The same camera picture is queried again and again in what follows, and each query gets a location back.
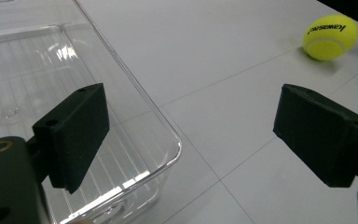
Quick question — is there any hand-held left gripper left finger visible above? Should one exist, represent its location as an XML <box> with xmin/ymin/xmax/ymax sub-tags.
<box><xmin>32</xmin><ymin>82</ymin><xmax>111</xmax><ymax>195</ymax></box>

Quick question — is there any clear plastic container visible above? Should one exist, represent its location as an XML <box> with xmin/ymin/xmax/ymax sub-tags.
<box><xmin>0</xmin><ymin>0</ymin><xmax>183</xmax><ymax>224</ymax></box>

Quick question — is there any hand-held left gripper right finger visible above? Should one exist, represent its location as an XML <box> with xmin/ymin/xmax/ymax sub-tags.
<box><xmin>272</xmin><ymin>83</ymin><xmax>358</xmax><ymax>189</ymax></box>

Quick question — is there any yellow tennis ball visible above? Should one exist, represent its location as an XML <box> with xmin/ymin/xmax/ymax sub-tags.
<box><xmin>302</xmin><ymin>13</ymin><xmax>358</xmax><ymax>62</ymax></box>

